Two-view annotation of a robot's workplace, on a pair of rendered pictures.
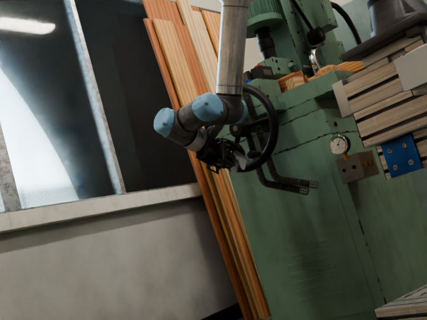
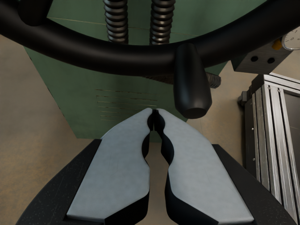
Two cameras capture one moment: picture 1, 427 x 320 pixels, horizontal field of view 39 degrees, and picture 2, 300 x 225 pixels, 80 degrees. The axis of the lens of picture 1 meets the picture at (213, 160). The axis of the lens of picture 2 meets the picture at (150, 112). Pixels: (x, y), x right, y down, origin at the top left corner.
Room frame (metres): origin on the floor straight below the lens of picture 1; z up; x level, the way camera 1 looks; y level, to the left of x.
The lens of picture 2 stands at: (1.85, -0.04, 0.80)
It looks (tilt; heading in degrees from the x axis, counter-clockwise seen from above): 59 degrees down; 311
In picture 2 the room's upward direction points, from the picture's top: 15 degrees clockwise
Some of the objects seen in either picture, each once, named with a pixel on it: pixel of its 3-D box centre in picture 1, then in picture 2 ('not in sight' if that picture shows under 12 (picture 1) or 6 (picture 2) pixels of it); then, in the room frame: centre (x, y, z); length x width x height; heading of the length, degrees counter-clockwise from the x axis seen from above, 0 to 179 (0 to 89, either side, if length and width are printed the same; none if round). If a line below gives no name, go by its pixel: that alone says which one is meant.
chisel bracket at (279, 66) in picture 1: (277, 71); not in sight; (2.24, -0.33, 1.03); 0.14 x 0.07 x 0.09; 143
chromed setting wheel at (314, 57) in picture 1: (319, 61); not in sight; (2.26, -0.49, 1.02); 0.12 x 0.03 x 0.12; 143
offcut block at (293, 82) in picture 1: (295, 83); not in sight; (2.04, -0.34, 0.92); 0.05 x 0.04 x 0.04; 125
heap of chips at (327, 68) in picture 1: (330, 71); not in sight; (2.01, -0.46, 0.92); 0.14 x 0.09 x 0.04; 143
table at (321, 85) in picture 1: (271, 110); not in sight; (2.14, -0.25, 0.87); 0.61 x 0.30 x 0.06; 53
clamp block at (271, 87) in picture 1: (255, 98); not in sight; (2.08, -0.20, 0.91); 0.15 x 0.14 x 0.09; 53
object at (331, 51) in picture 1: (333, 59); not in sight; (2.29, -0.55, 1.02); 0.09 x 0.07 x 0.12; 53
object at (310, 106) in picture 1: (282, 123); not in sight; (2.18, -0.28, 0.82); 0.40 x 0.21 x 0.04; 53
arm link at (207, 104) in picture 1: (204, 112); not in sight; (1.64, -0.01, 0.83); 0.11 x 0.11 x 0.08; 52
